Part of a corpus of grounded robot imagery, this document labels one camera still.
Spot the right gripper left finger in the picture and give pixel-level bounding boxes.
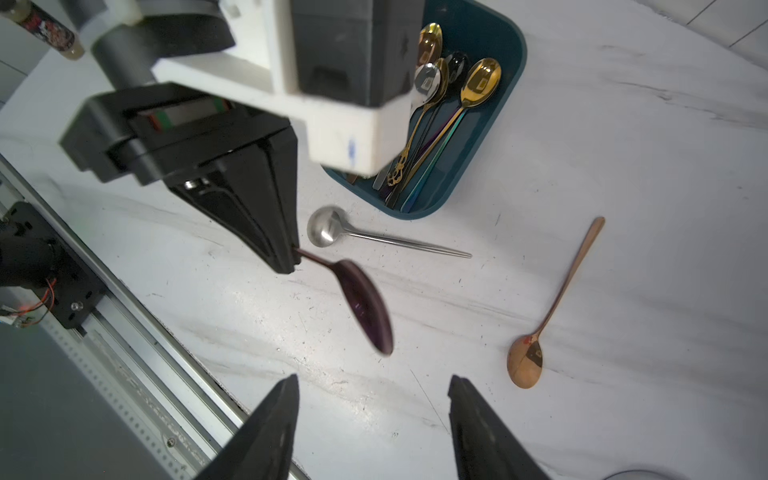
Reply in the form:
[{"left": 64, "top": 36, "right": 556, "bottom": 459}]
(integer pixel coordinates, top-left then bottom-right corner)
[{"left": 196, "top": 374, "right": 300, "bottom": 480}]

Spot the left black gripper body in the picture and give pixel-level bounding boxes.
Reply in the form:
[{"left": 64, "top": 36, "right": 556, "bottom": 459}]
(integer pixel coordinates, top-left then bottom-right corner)
[{"left": 59, "top": 83, "right": 297, "bottom": 192}]

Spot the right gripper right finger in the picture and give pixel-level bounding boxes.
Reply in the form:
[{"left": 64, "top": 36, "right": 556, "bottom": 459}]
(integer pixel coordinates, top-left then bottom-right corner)
[{"left": 448, "top": 375, "right": 548, "bottom": 480}]

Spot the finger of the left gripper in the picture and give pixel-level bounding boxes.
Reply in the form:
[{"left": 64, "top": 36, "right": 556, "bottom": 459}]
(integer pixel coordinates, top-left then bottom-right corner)
[{"left": 170, "top": 127, "right": 300, "bottom": 274}]

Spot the purple iridescent spoon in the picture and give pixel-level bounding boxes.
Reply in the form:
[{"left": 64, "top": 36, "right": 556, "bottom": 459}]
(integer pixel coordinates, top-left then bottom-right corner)
[{"left": 295, "top": 248, "right": 394, "bottom": 356}]

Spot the copper round spoon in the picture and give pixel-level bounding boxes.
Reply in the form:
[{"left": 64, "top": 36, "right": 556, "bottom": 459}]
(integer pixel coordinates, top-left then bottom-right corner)
[{"left": 417, "top": 22, "right": 443, "bottom": 67}]

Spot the black handled spoon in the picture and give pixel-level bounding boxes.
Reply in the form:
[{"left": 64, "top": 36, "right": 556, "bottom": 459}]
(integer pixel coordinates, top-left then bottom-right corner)
[{"left": 413, "top": 51, "right": 469, "bottom": 159}]

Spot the teal plastic storage box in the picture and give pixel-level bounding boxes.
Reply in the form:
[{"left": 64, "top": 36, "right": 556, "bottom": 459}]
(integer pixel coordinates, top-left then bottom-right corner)
[{"left": 325, "top": 1, "right": 528, "bottom": 220}]

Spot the rainbow iridescent spoon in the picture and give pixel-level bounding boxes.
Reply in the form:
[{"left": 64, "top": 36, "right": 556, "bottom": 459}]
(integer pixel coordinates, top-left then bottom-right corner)
[{"left": 400, "top": 109, "right": 466, "bottom": 213}]

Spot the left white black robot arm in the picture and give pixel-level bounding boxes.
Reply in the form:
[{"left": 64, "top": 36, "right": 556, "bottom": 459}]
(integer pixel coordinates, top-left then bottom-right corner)
[{"left": 60, "top": 1, "right": 299, "bottom": 274}]

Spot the silver matte round spoon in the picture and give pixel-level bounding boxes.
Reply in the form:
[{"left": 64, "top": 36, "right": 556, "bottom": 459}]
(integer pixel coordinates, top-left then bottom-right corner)
[{"left": 307, "top": 205, "right": 472, "bottom": 259}]

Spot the rose gold long spoon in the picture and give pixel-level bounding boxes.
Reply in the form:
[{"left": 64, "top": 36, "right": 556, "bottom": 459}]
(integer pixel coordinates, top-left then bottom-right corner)
[{"left": 506, "top": 217, "right": 606, "bottom": 389}]

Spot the small brown spice jar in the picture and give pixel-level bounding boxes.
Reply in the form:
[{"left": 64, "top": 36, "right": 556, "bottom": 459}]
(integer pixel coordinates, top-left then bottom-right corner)
[{"left": 1, "top": 0, "right": 85, "bottom": 61}]

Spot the chrome wire cup rack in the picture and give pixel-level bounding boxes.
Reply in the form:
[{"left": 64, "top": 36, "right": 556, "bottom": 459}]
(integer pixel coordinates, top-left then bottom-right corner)
[{"left": 605, "top": 469, "right": 675, "bottom": 480}]

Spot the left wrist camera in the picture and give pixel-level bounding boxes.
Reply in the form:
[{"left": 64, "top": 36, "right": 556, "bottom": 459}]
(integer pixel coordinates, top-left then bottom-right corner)
[{"left": 152, "top": 1, "right": 425, "bottom": 177}]

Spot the aluminium mounting rail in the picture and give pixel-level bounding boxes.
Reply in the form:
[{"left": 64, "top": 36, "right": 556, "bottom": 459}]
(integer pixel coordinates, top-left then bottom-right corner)
[{"left": 0, "top": 152, "right": 313, "bottom": 480}]

